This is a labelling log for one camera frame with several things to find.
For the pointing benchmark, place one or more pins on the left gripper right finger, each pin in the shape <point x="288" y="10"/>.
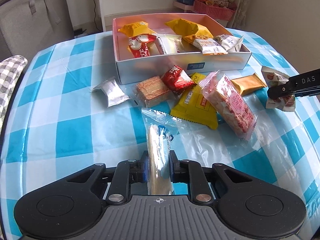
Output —
<point x="191" y="173"/>

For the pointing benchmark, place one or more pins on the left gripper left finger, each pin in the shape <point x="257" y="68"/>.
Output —
<point x="125" y="174"/>

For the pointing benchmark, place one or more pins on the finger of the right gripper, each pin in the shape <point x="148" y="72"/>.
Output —
<point x="306" y="84"/>

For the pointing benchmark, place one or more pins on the white pecan snack pack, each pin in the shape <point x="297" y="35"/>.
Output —
<point x="274" y="78"/>

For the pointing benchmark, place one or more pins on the white blue pastry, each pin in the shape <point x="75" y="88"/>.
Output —
<point x="160" y="131"/>

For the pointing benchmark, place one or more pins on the gold bar wrapper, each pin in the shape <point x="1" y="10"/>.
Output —
<point x="248" y="84"/>

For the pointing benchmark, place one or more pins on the yellow snack pack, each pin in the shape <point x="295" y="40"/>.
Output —
<point x="194" y="107"/>
<point x="135" y="29"/>
<point x="188" y="30"/>

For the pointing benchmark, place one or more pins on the pink rice cracker pack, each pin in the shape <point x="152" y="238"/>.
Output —
<point x="219" y="91"/>

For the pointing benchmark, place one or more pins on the silver foil packet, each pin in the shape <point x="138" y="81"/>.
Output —
<point x="114" y="94"/>

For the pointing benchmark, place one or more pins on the wafer biscuit clear pack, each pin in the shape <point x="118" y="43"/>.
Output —
<point x="152" y="92"/>

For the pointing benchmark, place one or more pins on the small red snack pack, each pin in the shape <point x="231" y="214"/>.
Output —
<point x="177" y="80"/>

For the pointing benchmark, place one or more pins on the large red snack pack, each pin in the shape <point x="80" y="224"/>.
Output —
<point x="138" y="45"/>

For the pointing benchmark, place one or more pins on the cream white flat pack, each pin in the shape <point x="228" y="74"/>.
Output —
<point x="169" y="43"/>

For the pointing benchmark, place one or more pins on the white nut snack pack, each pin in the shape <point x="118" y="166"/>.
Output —
<point x="229" y="42"/>

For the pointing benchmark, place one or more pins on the lotus chip orange pack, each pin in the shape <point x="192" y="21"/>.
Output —
<point x="208" y="46"/>

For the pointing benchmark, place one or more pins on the blue checkered tablecloth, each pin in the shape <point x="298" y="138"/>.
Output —
<point x="59" y="124"/>

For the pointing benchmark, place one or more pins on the pink plastic basket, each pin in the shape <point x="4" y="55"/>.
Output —
<point x="217" y="13"/>

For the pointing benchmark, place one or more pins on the grey checkered cushion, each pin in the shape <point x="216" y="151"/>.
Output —
<point x="10" y="69"/>

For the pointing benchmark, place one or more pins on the grey sofa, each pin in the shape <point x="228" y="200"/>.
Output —
<point x="25" y="34"/>

